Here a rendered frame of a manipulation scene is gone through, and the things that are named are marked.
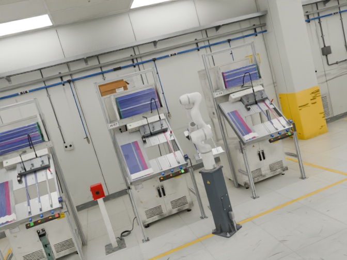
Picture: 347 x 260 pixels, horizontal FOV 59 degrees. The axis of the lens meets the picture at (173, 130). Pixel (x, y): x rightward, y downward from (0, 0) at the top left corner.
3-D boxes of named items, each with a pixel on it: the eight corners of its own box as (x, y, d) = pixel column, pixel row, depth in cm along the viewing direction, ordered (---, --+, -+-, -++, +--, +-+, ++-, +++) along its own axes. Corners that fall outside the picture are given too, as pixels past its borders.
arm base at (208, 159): (223, 165, 316) (219, 148, 313) (211, 172, 304) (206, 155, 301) (209, 165, 331) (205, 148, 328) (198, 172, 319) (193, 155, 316)
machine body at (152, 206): (194, 210, 397) (182, 165, 388) (143, 230, 381) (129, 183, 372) (180, 196, 460) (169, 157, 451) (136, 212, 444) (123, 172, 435)
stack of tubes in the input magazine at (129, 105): (160, 107, 390) (155, 86, 386) (122, 118, 378) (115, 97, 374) (158, 107, 402) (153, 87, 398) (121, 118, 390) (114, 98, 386)
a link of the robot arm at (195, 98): (197, 142, 317) (212, 137, 319) (200, 142, 305) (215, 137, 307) (184, 95, 317) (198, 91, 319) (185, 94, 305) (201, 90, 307)
